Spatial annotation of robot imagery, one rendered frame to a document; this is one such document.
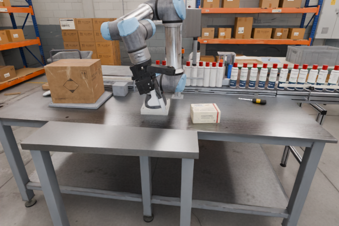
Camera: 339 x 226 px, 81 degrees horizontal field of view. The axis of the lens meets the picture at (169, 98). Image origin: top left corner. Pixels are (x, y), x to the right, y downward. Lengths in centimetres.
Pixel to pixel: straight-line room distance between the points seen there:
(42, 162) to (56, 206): 33
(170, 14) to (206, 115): 59
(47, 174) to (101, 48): 394
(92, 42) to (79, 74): 359
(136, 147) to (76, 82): 70
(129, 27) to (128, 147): 57
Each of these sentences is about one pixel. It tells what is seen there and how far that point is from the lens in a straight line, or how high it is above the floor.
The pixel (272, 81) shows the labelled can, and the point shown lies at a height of 94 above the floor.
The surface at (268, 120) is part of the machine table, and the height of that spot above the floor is 83.
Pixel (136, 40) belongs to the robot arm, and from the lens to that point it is 73.
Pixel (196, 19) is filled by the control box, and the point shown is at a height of 140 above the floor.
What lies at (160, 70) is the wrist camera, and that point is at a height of 123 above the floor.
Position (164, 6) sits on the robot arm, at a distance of 116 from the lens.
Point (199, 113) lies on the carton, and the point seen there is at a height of 90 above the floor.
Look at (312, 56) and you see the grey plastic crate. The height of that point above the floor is 93.
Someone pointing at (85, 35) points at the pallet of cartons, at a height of 104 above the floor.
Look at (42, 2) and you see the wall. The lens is 734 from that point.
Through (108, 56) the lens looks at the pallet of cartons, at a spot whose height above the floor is 57.
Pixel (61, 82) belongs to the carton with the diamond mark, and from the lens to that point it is 156.
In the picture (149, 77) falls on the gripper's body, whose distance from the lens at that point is 76.
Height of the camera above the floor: 142
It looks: 22 degrees down
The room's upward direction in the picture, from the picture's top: straight up
